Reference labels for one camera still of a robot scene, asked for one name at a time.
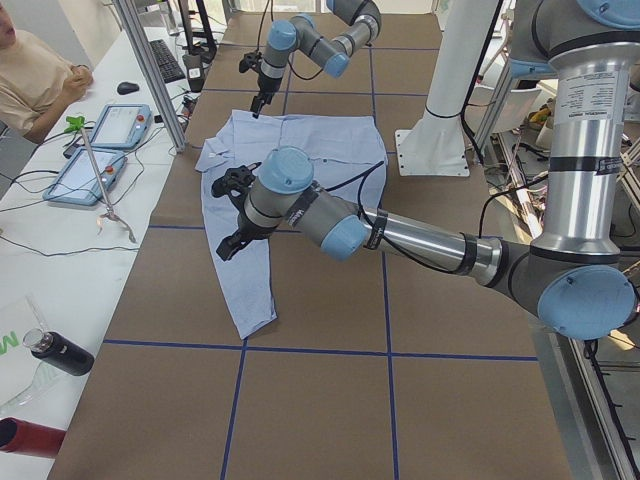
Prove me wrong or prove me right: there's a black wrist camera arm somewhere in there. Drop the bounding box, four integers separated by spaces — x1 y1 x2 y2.
211 162 261 198
239 50 262 74

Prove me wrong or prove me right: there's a black computer mouse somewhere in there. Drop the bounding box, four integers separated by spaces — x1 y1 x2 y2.
116 81 140 95

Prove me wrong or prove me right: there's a black drink bottle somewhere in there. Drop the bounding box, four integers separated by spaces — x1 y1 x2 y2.
23 328 94 376

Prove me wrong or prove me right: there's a light blue striped shirt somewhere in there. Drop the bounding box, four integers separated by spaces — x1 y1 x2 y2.
196 110 387 338

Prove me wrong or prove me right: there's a lower blue teach pendant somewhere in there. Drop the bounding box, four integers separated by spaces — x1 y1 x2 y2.
42 147 127 206

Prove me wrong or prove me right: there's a blue teach pendant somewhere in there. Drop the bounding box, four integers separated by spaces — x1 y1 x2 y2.
89 104 153 150
42 147 127 206

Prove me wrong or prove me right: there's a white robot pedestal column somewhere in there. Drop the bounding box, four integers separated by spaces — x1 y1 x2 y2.
396 0 502 178

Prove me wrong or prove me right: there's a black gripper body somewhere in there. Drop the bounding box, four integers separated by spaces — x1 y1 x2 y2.
216 212 273 260
250 74 280 118

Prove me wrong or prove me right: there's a red cylinder bottle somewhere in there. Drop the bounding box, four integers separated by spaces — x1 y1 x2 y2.
1 417 66 458

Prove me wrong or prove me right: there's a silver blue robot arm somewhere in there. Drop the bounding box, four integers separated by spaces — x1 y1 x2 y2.
201 16 534 357
239 1 382 118

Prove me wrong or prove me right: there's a black keyboard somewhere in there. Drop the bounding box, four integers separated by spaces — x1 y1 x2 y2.
149 40 185 84

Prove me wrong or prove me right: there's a grey aluminium frame post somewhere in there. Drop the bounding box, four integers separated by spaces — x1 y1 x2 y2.
113 0 186 153

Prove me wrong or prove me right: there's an upper blue teach pendant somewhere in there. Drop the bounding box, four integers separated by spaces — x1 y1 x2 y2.
89 104 153 150

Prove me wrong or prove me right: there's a person in beige shirt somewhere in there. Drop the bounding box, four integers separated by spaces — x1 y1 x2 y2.
1 8 93 144

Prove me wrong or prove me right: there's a metal stand with green clip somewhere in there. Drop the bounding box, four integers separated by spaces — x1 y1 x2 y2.
65 116 137 244

